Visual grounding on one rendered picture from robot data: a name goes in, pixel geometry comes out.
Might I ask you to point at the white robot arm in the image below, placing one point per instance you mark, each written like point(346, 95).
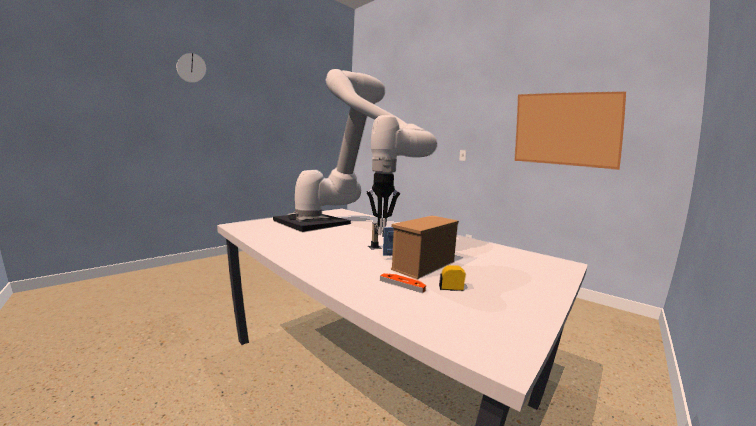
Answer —
point(388, 139)

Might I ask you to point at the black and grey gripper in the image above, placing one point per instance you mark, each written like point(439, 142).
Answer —
point(383, 186)

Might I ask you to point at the red spirit level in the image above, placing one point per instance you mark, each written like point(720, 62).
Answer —
point(399, 281)

